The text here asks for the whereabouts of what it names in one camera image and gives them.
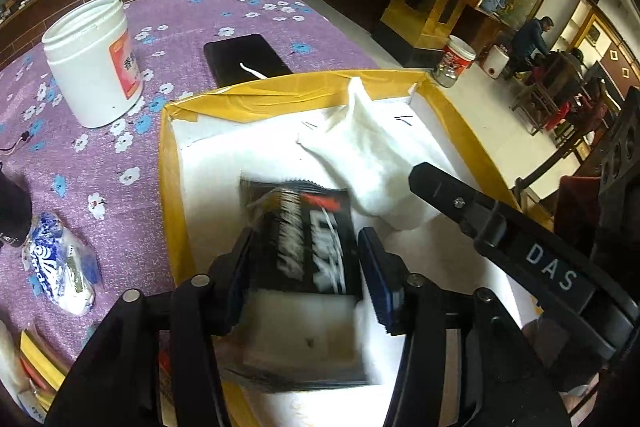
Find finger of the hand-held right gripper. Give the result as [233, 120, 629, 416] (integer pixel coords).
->
[409, 162, 501, 253]

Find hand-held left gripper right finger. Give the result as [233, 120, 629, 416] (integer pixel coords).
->
[357, 227, 571, 427]

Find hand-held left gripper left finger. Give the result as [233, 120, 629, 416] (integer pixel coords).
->
[45, 227, 256, 427]

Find black snack packet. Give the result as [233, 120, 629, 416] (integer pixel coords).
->
[220, 174, 381, 395]

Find white fluffy cloth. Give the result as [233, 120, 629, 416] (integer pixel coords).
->
[297, 77, 441, 230]

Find yellow box with white lining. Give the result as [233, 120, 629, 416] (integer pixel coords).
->
[159, 69, 556, 427]

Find blue and white packet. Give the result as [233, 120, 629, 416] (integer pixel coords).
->
[22, 212, 103, 318]

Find yellow and red packet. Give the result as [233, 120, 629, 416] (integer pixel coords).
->
[19, 329, 71, 408]

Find white soft pack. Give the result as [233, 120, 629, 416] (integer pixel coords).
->
[0, 322, 28, 413]

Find red and white bucket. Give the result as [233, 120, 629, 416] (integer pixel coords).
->
[432, 35, 477, 88]

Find dark wooden chair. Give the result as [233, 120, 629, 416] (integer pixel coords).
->
[515, 87, 640, 268]

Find white floor appliance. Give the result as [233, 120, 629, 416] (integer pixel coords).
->
[482, 44, 512, 80]

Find black smartphone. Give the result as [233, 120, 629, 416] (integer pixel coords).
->
[203, 33, 294, 88]

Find white plastic jar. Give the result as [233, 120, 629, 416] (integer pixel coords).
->
[41, 0, 146, 129]

